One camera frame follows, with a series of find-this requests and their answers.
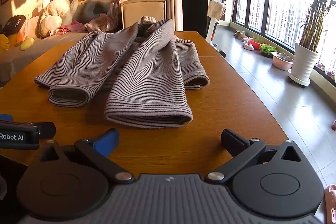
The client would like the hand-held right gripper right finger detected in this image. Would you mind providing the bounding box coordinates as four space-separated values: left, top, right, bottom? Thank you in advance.
205 128 302 185

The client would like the yellow plush toy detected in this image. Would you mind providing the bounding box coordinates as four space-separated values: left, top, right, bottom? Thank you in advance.
0 34 11 54

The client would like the pink basin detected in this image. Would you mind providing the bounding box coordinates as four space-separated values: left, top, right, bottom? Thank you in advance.
272 52 294 71

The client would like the white plush toy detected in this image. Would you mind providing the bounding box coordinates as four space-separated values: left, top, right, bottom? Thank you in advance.
39 0 79 38

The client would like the small green potted plant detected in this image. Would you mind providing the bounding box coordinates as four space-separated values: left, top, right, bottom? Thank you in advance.
260 43 277 59

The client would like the potted plant in white pot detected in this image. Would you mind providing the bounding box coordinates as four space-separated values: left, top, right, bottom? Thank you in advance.
287 0 331 88

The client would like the pink slipper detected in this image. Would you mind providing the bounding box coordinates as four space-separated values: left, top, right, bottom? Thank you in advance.
324 185 336 224

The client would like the red pot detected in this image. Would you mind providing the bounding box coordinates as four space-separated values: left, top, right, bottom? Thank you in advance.
248 38 263 51

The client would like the beige cloth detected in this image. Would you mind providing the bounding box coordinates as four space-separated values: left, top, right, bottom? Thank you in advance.
209 0 227 21

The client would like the grey neck pillow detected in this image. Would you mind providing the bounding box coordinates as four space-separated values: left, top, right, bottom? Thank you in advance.
80 0 112 24

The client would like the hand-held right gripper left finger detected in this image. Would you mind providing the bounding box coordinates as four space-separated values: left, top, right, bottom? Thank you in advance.
39 127 135 185

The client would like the black cap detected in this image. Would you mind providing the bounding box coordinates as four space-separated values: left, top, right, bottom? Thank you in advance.
3 15 27 37

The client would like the grey sofa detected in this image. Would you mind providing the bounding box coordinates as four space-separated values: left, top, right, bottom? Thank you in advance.
0 0 167 83

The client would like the pink floral pillow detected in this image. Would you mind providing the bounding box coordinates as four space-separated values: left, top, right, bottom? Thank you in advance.
84 13 118 32

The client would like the pink garment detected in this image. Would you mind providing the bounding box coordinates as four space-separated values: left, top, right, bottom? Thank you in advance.
50 21 86 36

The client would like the striped grey sweater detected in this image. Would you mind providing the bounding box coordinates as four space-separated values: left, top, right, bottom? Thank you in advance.
34 16 210 129

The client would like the white upright vacuum cleaner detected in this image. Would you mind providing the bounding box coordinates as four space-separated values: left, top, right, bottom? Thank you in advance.
205 0 229 58

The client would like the yellow-green plush toy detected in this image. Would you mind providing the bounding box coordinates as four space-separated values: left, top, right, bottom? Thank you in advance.
20 37 35 51

